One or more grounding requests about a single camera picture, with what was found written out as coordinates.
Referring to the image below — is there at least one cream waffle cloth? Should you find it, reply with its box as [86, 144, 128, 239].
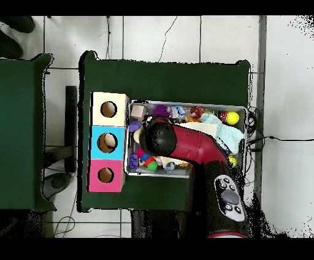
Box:
[155, 121, 218, 168]

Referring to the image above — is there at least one shallow clear mesh bin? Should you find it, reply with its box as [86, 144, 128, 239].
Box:
[123, 99, 248, 181]

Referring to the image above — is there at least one wooden box with three holes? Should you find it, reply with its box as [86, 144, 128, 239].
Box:
[87, 91, 130, 193]

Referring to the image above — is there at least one purple spiky ball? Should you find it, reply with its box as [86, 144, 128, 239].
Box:
[151, 104, 170, 117]

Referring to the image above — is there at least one round tan wooden disc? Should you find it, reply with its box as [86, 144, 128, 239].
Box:
[132, 128, 143, 144]

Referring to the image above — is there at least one purple toy block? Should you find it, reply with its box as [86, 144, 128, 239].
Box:
[128, 120, 142, 132]

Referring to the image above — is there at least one plain wooden cube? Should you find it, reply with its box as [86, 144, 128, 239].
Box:
[130, 104, 148, 120]

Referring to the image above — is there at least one crushed clear plastic bottle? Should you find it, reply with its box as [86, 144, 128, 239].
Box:
[169, 105, 186, 121]

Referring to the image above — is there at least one orange tiger plush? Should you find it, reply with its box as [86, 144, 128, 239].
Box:
[186, 105, 205, 123]

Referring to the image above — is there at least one dark green table cloth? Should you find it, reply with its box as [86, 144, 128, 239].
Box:
[78, 50, 251, 213]
[0, 53, 56, 213]

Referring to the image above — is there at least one light blue waffle cloth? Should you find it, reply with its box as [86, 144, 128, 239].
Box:
[200, 113, 244, 155]

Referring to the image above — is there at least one grey stand foot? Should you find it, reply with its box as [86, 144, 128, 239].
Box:
[42, 172, 72, 199]

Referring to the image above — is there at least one person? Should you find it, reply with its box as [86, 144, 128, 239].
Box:
[0, 15, 36, 59]

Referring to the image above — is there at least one black power cable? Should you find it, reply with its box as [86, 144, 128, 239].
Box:
[247, 135, 314, 146]

